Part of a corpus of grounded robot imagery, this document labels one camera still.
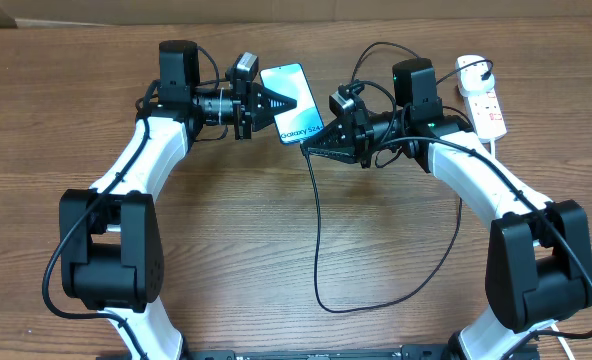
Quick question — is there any black smartphone with blue screen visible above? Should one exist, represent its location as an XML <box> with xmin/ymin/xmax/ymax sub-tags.
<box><xmin>260</xmin><ymin>63</ymin><xmax>324</xmax><ymax>145</ymax></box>

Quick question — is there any black USB charging cable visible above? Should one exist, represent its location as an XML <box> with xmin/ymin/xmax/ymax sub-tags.
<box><xmin>300</xmin><ymin>41</ymin><xmax>495</xmax><ymax>315</ymax></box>

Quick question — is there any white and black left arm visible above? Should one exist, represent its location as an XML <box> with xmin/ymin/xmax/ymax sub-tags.
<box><xmin>41</xmin><ymin>40</ymin><xmax>296</xmax><ymax>359</ymax></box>

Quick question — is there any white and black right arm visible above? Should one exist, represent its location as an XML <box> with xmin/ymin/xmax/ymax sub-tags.
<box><xmin>301</xmin><ymin>57</ymin><xmax>592</xmax><ymax>359</ymax></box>

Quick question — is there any white power strip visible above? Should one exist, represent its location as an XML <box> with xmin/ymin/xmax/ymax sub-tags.
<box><xmin>461</xmin><ymin>87</ymin><xmax>507</xmax><ymax>143</ymax></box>

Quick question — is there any white power strip cord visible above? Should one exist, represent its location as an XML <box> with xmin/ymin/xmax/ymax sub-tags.
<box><xmin>488</xmin><ymin>139</ymin><xmax>577</xmax><ymax>360</ymax></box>

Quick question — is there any white charger plug adapter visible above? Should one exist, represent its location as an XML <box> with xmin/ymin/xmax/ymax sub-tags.
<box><xmin>455</xmin><ymin>55</ymin><xmax>495</xmax><ymax>97</ymax></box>

